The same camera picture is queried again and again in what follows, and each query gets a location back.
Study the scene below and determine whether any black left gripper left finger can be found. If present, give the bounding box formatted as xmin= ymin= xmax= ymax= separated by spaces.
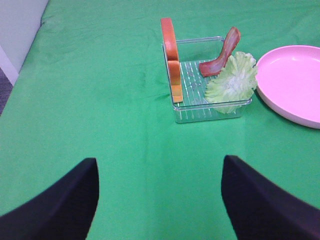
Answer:
xmin=0 ymin=158 xmax=100 ymax=240

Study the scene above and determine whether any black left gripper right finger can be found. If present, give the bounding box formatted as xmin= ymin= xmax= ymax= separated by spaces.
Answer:
xmin=221 ymin=155 xmax=320 ymax=240

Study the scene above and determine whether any toy lettuce leaf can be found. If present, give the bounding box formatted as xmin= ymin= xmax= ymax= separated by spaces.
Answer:
xmin=204 ymin=51 xmax=258 ymax=104

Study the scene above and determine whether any toy bacon strip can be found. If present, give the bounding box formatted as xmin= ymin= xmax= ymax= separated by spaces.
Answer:
xmin=198 ymin=26 xmax=241 ymax=77

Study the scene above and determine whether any toy bread slice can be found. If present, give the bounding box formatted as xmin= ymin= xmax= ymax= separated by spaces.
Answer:
xmin=160 ymin=17 xmax=183 ymax=103

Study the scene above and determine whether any clear plastic box left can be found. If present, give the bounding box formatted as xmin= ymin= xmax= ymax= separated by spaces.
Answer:
xmin=171 ymin=36 xmax=252 ymax=124

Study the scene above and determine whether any pink plate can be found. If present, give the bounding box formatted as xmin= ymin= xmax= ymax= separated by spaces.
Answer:
xmin=256 ymin=45 xmax=320 ymax=129

